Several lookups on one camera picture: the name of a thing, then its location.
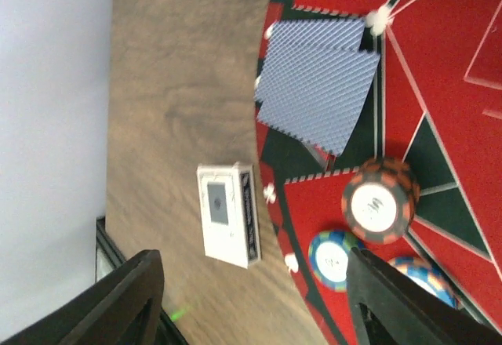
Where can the white card box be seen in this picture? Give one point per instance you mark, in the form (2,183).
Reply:
(229,218)

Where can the blue backed card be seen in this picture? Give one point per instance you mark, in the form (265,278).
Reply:
(334,33)

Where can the teal poker chip stack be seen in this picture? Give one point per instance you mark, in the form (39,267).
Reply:
(328,255)

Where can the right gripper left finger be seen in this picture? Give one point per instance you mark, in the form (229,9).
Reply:
(121,308)

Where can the round red black poker mat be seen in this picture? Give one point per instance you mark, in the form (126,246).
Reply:
(436,103)

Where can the triangular all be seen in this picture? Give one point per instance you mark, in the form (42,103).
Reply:
(323,158)

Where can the brown poker chip stack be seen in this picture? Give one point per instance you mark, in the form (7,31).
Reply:
(379,202)

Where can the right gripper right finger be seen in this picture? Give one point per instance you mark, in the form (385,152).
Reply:
(389,308)

